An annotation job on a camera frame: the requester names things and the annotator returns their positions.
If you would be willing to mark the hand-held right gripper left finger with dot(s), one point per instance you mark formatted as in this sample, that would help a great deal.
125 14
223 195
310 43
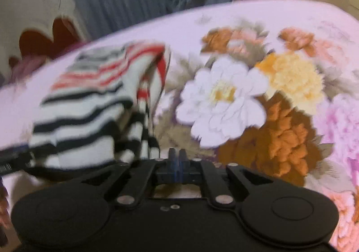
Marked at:
172 163

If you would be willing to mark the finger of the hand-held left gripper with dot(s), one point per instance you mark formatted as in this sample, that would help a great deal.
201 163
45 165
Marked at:
14 158

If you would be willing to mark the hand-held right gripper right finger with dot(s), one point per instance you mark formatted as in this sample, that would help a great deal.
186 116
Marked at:
182 163

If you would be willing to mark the white red black striped sweater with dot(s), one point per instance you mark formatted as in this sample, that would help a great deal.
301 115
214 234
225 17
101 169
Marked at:
92 117

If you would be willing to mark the pink floral bed sheet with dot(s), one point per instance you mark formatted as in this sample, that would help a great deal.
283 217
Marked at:
252 100

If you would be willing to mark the white and red headboard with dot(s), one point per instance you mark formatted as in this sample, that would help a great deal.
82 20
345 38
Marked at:
42 41

